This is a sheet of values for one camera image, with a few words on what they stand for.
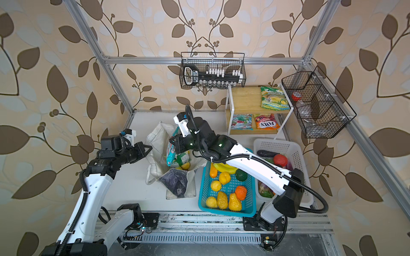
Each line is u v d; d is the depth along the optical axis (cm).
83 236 39
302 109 71
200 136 48
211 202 75
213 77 83
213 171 87
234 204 74
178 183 76
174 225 74
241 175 83
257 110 76
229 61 91
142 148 66
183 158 83
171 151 66
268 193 76
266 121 90
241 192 77
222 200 77
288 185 41
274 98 77
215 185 81
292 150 92
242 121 89
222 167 88
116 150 58
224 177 83
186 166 87
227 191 84
